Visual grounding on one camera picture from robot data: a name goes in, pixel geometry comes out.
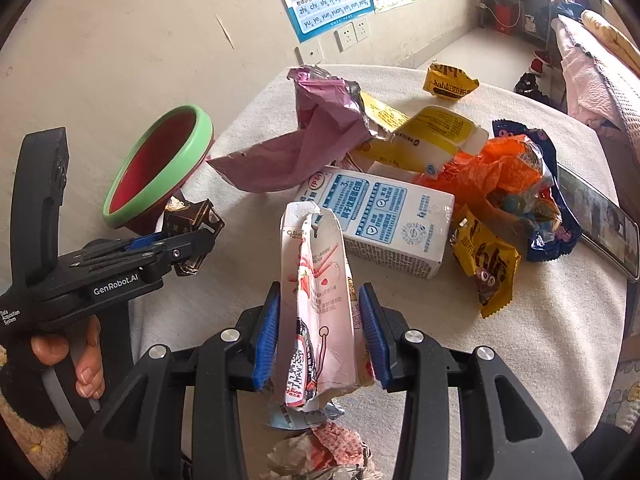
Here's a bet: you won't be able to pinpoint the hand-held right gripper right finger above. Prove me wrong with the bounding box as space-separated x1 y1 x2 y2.
359 282 583 480

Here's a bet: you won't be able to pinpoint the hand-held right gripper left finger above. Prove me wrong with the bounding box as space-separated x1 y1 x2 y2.
60 282 281 480

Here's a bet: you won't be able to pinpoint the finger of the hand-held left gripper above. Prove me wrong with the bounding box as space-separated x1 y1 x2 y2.
80 230 218 281
82 232 168 266

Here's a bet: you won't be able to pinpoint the brown foil wrapper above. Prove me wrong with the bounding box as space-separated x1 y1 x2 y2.
162 199 226 277

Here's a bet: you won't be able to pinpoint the pink white snack carton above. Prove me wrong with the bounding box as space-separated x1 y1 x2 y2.
272 201 376 412

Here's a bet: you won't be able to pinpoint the green-rimmed red basin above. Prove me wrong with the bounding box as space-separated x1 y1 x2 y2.
102 105 216 231

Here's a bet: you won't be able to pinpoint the yellow cartoon-eyes snack wrapper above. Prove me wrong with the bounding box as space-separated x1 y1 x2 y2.
450 204 522 319

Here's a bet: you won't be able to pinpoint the person's left forearm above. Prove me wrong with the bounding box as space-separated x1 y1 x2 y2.
0 339 71 480

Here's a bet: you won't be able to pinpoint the person's left hand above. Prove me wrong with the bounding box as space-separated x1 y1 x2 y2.
31 319 107 401

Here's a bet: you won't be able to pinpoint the light blue white wrapper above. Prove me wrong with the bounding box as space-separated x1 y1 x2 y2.
267 399 346 431

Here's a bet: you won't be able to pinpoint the crumpled red white wrapper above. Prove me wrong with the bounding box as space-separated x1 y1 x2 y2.
266 422 383 480

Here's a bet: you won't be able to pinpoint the white blue milk carton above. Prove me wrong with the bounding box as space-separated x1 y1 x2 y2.
294 166 456 281

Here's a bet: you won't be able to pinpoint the white tablecloth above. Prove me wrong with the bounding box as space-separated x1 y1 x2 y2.
127 64 629 480

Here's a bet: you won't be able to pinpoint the purple plastic bag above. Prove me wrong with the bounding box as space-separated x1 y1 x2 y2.
206 66 387 194

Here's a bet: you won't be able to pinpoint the dark blue snack bag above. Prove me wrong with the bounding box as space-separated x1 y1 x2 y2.
492 120 584 264

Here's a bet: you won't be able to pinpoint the orange plastic bag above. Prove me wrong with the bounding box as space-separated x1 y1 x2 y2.
414 137 557 221

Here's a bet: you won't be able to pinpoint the yellow white torn carton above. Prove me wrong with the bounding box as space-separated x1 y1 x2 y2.
350 91 490 186

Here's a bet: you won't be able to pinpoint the patterned cloth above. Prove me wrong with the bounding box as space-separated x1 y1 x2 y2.
597 360 640 433

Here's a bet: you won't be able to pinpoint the small yellow wrapper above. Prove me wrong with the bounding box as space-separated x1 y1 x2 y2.
423 62 479 105

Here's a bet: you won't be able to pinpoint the black shoes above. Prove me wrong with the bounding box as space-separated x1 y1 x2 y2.
514 72 557 107

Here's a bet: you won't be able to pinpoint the red shoe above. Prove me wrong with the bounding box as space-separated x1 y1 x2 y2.
530 50 554 77

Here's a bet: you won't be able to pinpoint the pink white blanket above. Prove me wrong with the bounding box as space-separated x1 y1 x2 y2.
550 14 640 133

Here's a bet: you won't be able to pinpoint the red box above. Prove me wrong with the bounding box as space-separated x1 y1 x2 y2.
487 0 519 36

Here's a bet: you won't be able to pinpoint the blue cloth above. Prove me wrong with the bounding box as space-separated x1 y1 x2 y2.
551 0 585 22

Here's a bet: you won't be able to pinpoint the yellow quilt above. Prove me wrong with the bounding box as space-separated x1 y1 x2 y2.
581 9 640 63

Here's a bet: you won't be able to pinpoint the single white wall socket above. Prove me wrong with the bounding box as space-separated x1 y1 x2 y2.
294 40 324 65

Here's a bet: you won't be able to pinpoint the double white wall socket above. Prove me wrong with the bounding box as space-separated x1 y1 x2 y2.
334 17 372 52

